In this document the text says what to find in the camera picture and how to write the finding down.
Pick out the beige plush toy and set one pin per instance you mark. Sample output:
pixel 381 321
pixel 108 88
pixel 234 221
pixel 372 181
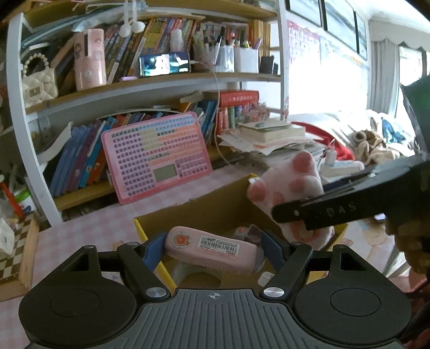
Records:
pixel 373 149

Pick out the yellow cardboard box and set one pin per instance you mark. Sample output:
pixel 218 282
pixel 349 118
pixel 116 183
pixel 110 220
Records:
pixel 215 208

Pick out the pink alphabet wall poster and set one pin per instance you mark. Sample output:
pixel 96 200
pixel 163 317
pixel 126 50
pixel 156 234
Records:
pixel 302 42

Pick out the white pen cup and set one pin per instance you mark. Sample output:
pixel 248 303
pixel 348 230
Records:
pixel 246 61

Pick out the smartphone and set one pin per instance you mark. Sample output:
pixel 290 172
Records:
pixel 164 64

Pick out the red book box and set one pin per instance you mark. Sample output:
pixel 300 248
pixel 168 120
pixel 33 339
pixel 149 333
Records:
pixel 238 98

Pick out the white sofa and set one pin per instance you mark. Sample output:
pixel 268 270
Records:
pixel 336 120

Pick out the red cloth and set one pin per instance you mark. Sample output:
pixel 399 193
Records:
pixel 342 152

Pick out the white quilted pearl handbag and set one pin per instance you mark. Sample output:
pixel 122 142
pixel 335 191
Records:
pixel 38 87

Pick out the grey curtain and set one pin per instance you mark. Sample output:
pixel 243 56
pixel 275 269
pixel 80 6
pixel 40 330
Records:
pixel 383 77

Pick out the row of blue books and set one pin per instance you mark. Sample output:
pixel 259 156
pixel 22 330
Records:
pixel 77 157

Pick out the pink toy keyboard tablet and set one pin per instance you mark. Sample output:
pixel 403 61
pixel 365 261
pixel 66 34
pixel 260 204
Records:
pixel 151 157

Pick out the blue cloth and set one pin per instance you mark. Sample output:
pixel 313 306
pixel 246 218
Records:
pixel 396 132

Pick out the pink checkered tablecloth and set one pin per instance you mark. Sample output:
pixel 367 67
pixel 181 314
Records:
pixel 84 228

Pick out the checkered wooden box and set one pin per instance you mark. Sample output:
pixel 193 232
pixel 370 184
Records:
pixel 13 258

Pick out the black box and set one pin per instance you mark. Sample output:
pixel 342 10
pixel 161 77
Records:
pixel 268 65

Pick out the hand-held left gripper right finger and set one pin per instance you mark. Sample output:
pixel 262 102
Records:
pixel 273 246

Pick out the clear pen holder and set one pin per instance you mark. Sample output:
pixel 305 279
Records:
pixel 223 60

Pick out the pink case with barcode label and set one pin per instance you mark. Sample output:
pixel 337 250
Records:
pixel 208 250

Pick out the white power strip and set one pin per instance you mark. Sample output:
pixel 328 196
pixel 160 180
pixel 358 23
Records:
pixel 342 167

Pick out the pink cat paw plush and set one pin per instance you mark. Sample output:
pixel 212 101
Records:
pixel 302 174

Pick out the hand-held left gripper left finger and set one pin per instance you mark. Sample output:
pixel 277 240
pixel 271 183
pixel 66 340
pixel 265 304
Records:
pixel 154 248

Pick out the white bookshelf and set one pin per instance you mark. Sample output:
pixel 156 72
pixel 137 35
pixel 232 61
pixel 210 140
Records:
pixel 20 100

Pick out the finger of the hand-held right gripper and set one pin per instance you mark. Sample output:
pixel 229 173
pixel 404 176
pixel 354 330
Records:
pixel 336 211
pixel 349 183

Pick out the stack of books and papers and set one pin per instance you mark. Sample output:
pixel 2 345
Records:
pixel 268 137

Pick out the row of colourful books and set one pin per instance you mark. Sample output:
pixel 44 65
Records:
pixel 151 37

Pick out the black framed picture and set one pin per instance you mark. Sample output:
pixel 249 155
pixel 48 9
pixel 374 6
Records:
pixel 302 8
pixel 339 20
pixel 361 37

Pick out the pink cylindrical holder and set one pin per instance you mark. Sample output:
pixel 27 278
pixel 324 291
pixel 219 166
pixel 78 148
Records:
pixel 90 63

